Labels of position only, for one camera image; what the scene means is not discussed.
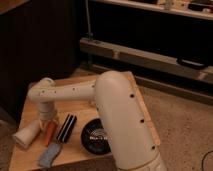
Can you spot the metal vertical pole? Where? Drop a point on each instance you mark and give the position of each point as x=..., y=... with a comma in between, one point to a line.
x=90, y=34

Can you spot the orange pepper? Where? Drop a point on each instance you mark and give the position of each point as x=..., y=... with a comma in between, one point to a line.
x=50, y=132

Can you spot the black handle on shelf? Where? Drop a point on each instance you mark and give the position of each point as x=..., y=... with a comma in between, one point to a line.
x=190, y=64

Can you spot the upper wooden shelf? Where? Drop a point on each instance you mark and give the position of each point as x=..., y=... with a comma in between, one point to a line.
x=156, y=8

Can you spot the translucent plastic cup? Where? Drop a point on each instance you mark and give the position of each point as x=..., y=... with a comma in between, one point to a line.
x=25, y=136

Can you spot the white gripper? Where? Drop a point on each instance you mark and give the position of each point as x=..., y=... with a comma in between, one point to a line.
x=44, y=122

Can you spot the grey shelf beam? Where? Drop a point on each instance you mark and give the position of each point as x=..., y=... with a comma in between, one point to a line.
x=145, y=59

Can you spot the black ridged rectangular block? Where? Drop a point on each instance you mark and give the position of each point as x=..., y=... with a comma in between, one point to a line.
x=66, y=129

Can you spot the black ceramic bowl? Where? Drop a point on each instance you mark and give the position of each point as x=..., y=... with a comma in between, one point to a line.
x=94, y=138

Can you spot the blue cloth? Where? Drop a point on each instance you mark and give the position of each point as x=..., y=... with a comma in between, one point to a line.
x=48, y=156

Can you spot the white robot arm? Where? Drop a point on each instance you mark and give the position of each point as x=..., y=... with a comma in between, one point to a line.
x=129, y=136

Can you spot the wooden table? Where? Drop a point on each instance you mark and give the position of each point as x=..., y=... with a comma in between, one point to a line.
x=72, y=152

